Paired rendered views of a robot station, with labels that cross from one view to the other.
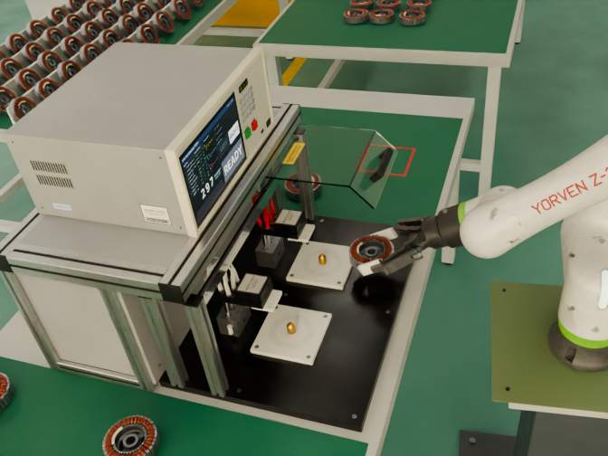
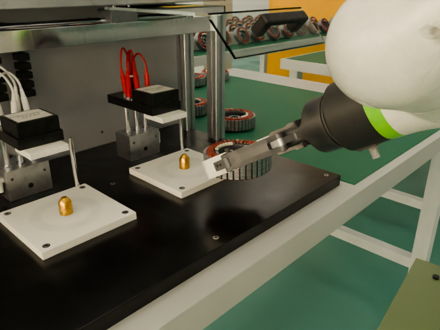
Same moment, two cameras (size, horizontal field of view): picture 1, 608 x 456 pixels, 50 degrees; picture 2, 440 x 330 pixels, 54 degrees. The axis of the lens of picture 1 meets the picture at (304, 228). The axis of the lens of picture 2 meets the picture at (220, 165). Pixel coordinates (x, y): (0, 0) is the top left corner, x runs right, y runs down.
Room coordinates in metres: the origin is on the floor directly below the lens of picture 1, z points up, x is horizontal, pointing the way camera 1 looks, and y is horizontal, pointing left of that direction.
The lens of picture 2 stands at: (0.58, -0.36, 1.11)
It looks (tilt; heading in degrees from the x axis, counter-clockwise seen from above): 23 degrees down; 20
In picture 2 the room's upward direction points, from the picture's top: straight up
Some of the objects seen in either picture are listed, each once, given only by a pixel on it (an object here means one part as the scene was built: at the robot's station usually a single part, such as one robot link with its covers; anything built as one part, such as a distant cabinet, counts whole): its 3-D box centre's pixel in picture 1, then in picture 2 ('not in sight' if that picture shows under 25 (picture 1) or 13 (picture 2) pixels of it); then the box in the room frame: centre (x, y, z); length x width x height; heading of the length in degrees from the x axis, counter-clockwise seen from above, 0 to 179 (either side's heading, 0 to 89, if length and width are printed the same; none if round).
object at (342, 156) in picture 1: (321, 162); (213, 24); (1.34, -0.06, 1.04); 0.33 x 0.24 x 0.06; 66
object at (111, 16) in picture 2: not in sight; (118, 16); (1.33, 0.12, 1.05); 0.06 x 0.04 x 0.04; 156
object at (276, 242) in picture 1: (270, 250); (138, 141); (1.32, 0.10, 0.80); 0.08 x 0.05 x 0.06; 156
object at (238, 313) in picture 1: (233, 316); (23, 176); (1.10, 0.19, 0.80); 0.08 x 0.05 x 0.06; 156
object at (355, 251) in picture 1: (371, 253); (237, 158); (1.21, -0.16, 0.84); 0.11 x 0.11 x 0.04
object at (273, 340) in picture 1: (291, 332); (67, 216); (1.04, 0.06, 0.78); 0.15 x 0.15 x 0.01; 66
